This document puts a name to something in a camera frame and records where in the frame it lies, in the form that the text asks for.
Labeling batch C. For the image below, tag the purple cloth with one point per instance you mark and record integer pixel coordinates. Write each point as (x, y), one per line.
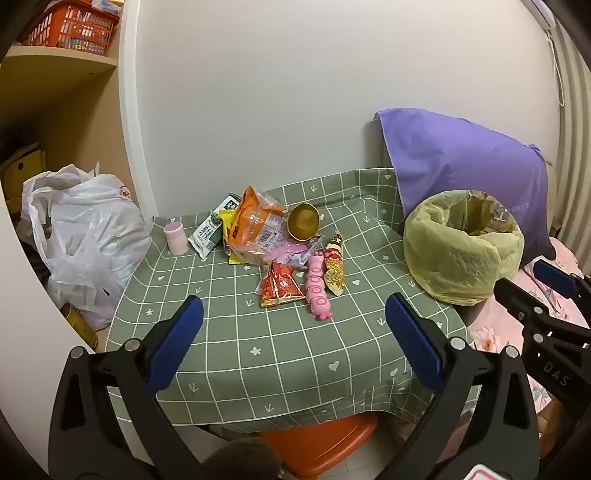
(461, 152)

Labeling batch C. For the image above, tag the pink cup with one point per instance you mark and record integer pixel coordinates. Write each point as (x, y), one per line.
(177, 240)

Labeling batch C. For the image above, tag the white plastic bag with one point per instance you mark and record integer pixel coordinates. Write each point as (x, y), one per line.
(87, 230)

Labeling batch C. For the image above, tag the pink floral blanket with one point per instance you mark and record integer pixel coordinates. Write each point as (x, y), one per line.
(489, 323)

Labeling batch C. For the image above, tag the orange plastic stool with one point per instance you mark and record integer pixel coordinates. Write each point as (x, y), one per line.
(323, 443)

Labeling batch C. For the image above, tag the pink caterpillar toy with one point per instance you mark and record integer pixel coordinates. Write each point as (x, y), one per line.
(316, 286)

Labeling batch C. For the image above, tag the yellow tin can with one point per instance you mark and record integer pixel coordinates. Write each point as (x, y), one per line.
(78, 323)

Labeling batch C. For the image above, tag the white door frame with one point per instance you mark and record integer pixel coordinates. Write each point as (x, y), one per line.
(134, 115)

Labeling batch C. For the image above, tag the gold bowl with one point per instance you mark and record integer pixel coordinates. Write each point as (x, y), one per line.
(302, 221)

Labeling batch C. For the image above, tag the wooden shelf unit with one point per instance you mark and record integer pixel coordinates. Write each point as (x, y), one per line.
(55, 64)

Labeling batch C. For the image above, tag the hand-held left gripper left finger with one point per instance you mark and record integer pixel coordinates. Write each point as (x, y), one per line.
(178, 341)

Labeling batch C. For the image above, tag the green checked tablecloth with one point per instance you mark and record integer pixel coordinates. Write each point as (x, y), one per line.
(277, 360)

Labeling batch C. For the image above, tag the orange snack bag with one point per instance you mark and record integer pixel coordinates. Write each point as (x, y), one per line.
(254, 217)

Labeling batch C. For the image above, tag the small yellow packet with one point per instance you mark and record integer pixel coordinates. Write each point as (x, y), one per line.
(226, 221)

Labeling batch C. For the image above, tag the yellow striped snack packet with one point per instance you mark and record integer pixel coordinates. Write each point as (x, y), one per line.
(334, 272)

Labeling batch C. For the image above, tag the green white drink carton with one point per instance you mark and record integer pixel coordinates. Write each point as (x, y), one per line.
(207, 230)

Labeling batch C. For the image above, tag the brown fuzzy cloth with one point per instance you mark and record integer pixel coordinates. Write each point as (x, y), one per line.
(240, 461)

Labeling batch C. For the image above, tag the white air conditioner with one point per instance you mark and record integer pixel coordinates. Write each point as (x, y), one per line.
(540, 11)

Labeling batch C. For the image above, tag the orange plastic basket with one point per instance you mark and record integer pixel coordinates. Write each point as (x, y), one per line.
(69, 23)

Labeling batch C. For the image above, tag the bin with yellow bag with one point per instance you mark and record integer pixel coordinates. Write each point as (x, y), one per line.
(443, 258)

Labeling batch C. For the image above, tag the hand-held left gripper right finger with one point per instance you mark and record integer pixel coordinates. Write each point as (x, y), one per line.
(413, 341)

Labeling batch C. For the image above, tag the pink wrapper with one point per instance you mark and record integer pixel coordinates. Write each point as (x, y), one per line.
(295, 251)

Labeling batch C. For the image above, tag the white pleated curtain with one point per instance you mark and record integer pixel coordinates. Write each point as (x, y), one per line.
(577, 138)

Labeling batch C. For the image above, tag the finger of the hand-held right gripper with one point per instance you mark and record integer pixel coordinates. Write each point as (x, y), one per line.
(556, 277)
(517, 297)

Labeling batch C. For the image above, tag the red snack packet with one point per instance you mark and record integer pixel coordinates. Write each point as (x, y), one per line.
(279, 286)

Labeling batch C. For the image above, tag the yellow bag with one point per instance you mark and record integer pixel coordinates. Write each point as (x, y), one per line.
(25, 161)

